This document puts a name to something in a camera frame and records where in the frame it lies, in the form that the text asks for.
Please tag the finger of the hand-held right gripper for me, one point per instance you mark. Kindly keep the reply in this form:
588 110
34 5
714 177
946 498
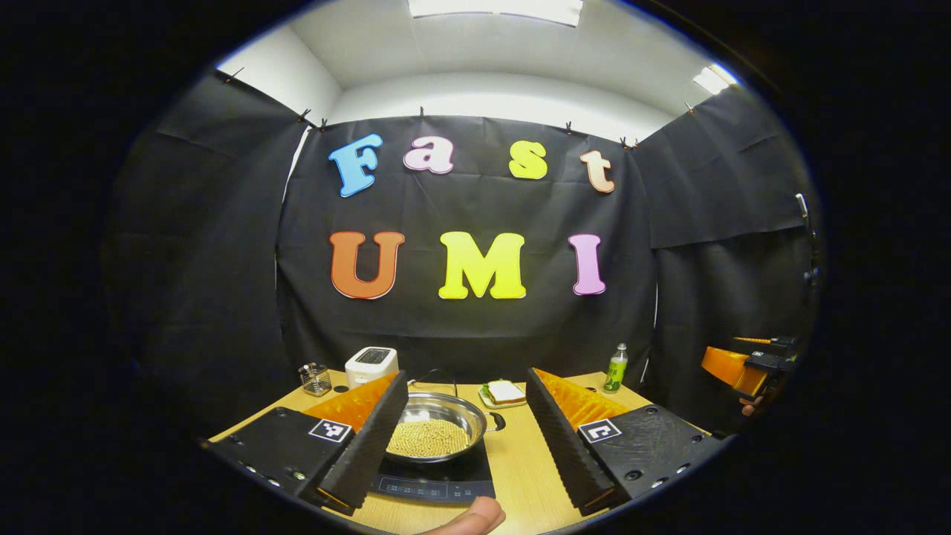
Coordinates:
728 365

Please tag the green drink bottle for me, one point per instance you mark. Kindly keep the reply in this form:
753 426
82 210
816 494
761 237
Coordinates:
615 371

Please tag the thin metal pole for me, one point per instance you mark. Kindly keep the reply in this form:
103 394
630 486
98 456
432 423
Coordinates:
812 238

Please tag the small ceiling light panel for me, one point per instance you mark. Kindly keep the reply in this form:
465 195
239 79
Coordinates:
715 78

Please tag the black backdrop cloth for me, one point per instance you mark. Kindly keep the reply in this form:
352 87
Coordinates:
461 334

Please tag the large ceiling light panel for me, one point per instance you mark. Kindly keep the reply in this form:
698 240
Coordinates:
494 9

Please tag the white toaster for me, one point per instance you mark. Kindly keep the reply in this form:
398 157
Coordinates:
371 368

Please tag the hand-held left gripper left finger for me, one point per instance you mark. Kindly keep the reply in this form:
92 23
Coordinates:
371 449

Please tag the sandwich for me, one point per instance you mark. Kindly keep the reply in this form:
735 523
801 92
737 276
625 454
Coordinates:
507 391

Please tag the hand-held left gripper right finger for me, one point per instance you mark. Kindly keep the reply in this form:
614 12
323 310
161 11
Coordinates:
561 446

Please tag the black induction cooktop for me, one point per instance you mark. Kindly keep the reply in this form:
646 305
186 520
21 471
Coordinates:
431 487

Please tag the pile of soybeans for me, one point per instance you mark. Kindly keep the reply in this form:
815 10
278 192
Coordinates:
431 438

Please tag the small white plate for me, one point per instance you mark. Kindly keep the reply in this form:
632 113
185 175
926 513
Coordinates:
483 399

